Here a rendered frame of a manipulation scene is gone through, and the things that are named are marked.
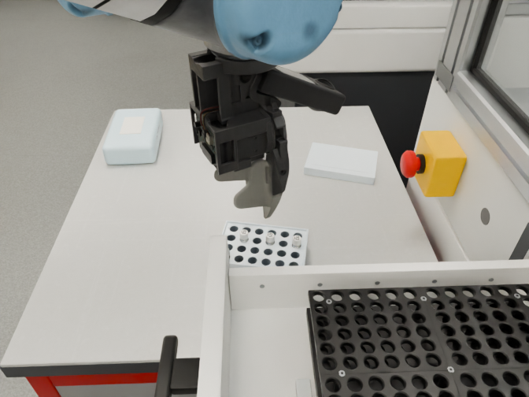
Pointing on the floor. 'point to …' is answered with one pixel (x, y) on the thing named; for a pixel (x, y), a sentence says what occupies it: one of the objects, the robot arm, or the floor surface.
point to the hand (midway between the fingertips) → (264, 198)
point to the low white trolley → (188, 251)
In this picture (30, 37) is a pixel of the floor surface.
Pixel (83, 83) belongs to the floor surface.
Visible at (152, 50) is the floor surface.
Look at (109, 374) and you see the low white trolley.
